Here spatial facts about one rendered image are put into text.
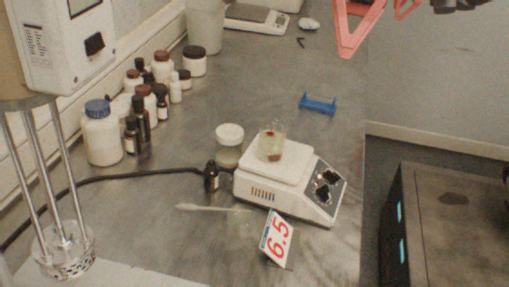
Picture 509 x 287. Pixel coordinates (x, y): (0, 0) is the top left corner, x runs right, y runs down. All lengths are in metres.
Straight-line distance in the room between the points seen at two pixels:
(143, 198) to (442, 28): 1.76
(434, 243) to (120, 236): 0.97
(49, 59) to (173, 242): 0.48
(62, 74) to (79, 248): 0.26
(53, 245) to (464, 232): 1.24
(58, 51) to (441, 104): 2.23
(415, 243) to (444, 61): 1.17
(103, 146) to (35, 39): 0.57
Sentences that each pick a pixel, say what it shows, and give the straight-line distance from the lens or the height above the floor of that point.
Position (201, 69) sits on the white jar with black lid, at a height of 0.77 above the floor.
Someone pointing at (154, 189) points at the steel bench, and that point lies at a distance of 0.85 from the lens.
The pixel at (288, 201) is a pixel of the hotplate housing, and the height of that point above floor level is 0.79.
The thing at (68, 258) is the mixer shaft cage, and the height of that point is 0.92.
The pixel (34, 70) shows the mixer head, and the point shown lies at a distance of 0.35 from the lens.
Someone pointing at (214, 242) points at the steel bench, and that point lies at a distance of 0.74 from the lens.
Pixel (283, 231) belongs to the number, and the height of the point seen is 0.77.
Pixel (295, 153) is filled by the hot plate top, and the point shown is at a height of 0.84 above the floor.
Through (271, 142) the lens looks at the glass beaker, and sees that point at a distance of 0.74.
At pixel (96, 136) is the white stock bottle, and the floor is 0.83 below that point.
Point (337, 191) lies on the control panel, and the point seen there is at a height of 0.78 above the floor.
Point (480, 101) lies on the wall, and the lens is 2.45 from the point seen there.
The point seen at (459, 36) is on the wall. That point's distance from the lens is 2.28.
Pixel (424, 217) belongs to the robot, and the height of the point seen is 0.37.
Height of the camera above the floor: 1.32
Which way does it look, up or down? 36 degrees down
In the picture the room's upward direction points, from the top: 6 degrees clockwise
